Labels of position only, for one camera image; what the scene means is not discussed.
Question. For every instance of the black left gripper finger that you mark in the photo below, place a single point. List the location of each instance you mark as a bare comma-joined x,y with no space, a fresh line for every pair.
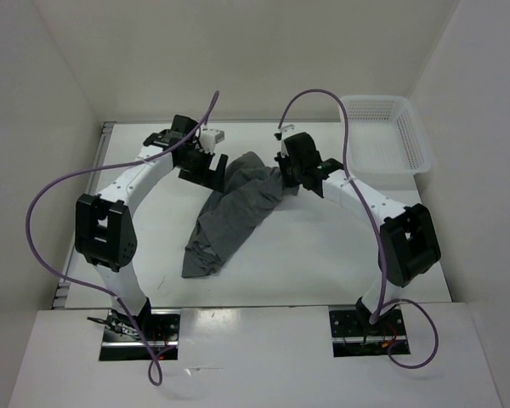
217,179
205,179

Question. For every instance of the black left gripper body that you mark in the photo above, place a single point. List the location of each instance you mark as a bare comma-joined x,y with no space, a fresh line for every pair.
197,161

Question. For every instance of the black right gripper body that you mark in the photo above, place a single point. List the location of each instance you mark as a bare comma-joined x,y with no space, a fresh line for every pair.
291,169

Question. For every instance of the grey cotton shorts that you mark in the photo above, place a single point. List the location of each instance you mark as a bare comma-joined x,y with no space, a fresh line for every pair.
252,191

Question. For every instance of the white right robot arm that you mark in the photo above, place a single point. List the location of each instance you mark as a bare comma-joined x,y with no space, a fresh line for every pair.
407,245

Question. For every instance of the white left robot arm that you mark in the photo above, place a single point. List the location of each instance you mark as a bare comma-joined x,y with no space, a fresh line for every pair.
105,234

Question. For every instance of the white plastic laundry basket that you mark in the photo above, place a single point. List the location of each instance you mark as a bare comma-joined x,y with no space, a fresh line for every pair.
385,136

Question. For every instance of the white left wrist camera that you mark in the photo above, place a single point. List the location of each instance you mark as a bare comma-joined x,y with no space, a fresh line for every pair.
210,137

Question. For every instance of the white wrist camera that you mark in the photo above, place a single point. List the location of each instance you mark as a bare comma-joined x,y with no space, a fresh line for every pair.
284,132
210,137

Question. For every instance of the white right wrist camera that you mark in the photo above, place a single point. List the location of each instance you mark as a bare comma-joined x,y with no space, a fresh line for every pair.
284,132

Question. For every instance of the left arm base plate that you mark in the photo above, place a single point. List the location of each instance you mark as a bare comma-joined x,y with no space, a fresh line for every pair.
121,342

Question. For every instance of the aluminium table edge rail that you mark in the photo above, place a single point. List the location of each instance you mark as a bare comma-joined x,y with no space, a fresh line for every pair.
86,217

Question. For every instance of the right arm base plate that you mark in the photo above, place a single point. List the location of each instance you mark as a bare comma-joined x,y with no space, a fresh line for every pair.
350,338

